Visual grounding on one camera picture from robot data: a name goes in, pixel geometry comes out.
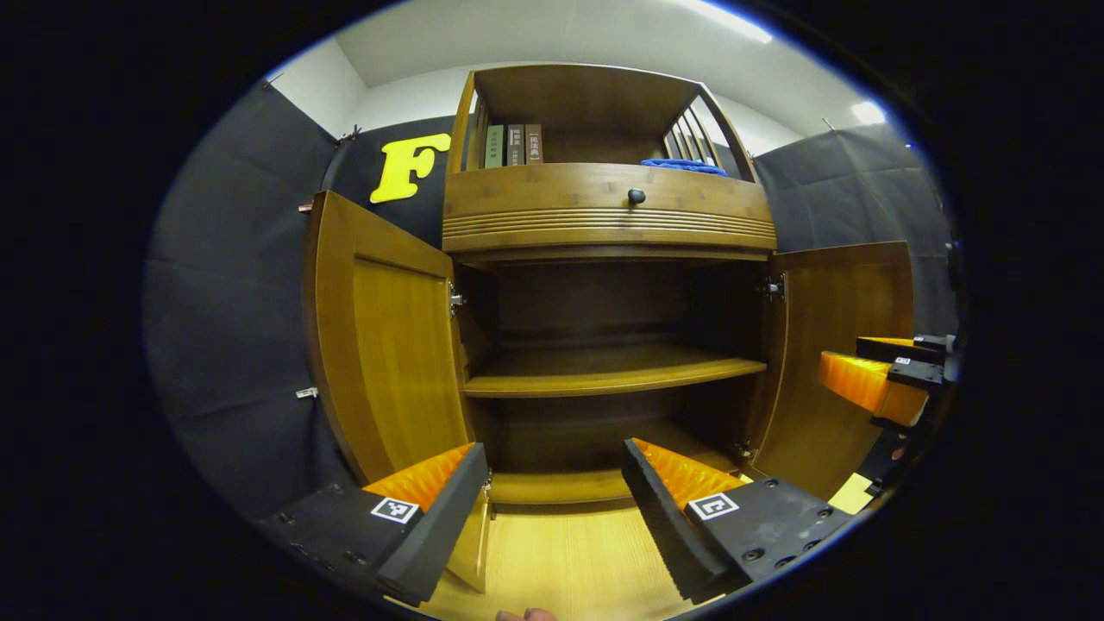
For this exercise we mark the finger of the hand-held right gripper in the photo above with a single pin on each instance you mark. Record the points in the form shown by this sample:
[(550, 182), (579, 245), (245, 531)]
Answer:
[(862, 384), (888, 349)]

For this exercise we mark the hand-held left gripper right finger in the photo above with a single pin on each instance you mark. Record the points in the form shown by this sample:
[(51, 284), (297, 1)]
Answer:
[(668, 526)]

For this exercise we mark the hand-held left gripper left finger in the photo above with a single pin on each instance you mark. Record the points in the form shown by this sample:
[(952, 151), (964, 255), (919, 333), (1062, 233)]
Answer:
[(435, 543)]

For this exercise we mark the wooden cabinet door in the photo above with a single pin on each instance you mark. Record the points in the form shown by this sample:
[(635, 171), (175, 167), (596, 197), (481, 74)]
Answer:
[(828, 293), (405, 362)]

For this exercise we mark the metal door hinge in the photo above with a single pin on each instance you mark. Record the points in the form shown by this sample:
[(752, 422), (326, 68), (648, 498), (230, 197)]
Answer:
[(456, 300), (742, 450), (774, 288)]

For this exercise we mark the wooden inner shelf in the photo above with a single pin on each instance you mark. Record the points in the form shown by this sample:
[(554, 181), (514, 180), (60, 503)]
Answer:
[(604, 371)]

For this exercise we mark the small ceiling light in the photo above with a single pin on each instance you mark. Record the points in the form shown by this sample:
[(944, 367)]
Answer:
[(868, 113)]

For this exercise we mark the blue folded towel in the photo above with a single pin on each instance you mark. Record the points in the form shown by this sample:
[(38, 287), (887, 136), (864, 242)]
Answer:
[(681, 166)]

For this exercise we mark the black round drawer knob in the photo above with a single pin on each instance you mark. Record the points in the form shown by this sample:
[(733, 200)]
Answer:
[(636, 197)]

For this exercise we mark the wooden ribbed drawer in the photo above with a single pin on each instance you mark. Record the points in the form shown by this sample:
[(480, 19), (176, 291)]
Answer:
[(535, 194)]

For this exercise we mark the long ceiling light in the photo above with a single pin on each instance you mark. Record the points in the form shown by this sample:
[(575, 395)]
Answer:
[(729, 19)]

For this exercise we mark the green book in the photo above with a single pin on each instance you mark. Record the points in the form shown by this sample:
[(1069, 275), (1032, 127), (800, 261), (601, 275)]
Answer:
[(494, 147)]

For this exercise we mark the brown book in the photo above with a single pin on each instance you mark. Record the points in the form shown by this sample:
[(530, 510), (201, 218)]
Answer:
[(534, 143)]

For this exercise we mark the grey-brown book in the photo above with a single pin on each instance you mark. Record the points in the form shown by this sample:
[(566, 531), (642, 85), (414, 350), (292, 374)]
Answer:
[(515, 145)]

